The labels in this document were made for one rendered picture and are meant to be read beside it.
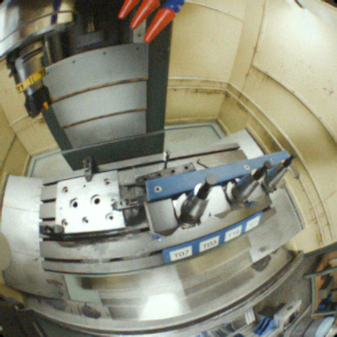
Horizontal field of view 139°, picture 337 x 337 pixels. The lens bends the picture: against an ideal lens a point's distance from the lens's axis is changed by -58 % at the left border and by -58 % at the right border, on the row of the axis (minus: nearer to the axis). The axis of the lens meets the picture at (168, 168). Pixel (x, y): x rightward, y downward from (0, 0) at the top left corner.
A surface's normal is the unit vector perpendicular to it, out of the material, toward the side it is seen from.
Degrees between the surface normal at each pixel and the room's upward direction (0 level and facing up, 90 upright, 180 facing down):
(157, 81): 90
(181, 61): 90
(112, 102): 90
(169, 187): 0
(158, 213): 0
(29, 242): 24
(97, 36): 90
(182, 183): 0
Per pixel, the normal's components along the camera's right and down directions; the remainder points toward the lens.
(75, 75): 0.27, 0.80
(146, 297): -0.06, -0.54
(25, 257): 0.43, -0.62
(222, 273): 0.19, -0.58
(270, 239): -0.33, -0.44
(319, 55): -0.96, 0.18
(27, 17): 0.81, 0.51
